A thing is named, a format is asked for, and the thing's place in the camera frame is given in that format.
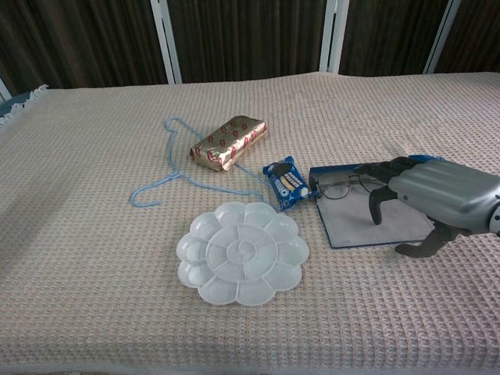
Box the light blue clothes hanger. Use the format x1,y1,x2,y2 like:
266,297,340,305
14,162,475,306
129,116,270,208

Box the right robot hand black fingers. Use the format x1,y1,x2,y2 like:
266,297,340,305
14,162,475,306
353,155,500,259

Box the eyeglasses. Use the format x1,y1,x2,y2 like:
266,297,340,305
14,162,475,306
316,173,382,201

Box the white flower-shaped paint palette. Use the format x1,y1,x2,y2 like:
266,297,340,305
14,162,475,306
175,202,310,308

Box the beige waffle fringed cloth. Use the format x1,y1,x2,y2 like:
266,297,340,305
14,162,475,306
0,71,500,370

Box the blue Oreo cookie packet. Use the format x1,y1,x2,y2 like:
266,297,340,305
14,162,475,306
262,155,320,212

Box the gold red snack package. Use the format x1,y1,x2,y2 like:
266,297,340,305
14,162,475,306
189,116,270,173

